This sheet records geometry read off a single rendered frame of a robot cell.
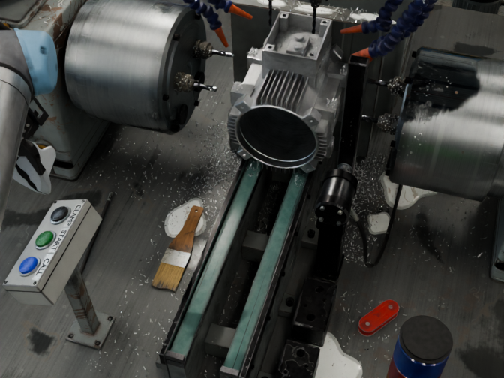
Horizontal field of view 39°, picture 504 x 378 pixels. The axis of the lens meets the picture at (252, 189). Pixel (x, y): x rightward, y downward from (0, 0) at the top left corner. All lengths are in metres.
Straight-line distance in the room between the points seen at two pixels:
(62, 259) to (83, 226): 0.07
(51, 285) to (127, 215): 0.42
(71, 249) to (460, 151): 0.64
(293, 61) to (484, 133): 0.35
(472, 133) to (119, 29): 0.64
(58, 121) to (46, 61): 0.60
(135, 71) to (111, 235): 0.35
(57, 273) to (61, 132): 0.44
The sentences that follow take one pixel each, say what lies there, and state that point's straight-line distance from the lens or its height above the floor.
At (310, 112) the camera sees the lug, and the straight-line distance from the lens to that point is 1.22.
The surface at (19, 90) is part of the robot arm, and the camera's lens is 0.82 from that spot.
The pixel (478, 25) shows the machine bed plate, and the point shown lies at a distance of 1.96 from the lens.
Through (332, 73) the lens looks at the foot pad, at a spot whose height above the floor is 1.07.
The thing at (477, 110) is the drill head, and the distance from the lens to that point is 1.19.
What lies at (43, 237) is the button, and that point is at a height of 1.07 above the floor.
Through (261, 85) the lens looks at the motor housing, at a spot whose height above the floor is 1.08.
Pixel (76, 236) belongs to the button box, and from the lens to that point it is 1.12.
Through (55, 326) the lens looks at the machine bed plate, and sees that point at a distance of 1.35.
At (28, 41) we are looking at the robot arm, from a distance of 0.85.
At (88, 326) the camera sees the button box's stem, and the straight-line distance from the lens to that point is 1.30.
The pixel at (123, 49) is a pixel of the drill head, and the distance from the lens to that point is 1.30.
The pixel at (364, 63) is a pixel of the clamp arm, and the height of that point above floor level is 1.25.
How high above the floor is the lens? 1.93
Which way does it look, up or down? 50 degrees down
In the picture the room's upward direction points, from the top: 2 degrees counter-clockwise
